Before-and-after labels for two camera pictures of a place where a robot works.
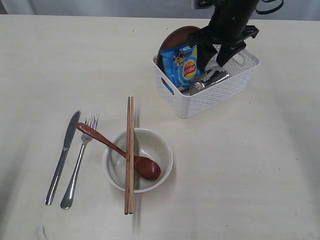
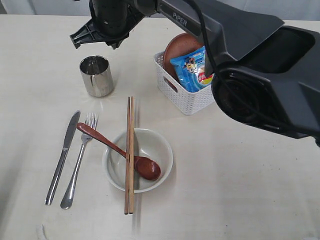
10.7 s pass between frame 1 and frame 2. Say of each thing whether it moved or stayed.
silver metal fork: stayed
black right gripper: moved
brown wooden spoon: stayed
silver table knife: stayed
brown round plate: moved
